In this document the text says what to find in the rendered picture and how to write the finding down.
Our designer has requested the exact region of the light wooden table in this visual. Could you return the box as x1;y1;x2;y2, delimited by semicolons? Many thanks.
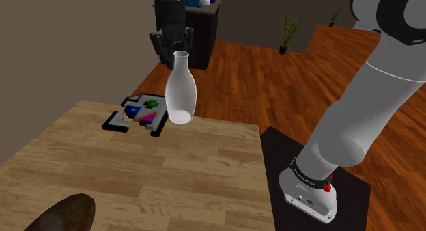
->
0;100;276;231

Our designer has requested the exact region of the large green potted plant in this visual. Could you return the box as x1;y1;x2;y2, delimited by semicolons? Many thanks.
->
278;16;304;55

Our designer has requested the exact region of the grey black pixel figure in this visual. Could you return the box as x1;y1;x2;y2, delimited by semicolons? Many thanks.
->
100;93;169;138

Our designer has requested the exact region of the small green potted plant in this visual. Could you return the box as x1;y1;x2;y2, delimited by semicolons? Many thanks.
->
328;6;343;28

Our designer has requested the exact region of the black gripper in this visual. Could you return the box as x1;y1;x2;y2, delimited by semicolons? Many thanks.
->
149;0;195;70

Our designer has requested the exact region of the dark cabinet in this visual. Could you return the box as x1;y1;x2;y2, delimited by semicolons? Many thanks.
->
184;0;223;71

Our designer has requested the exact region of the dark brown bowl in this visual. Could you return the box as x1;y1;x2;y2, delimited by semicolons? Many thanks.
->
22;193;97;231

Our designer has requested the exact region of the black robot stand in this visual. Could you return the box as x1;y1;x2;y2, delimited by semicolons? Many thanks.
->
259;126;372;231

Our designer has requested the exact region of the white glass bottle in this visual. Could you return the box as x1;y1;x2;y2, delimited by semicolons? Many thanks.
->
165;50;198;126

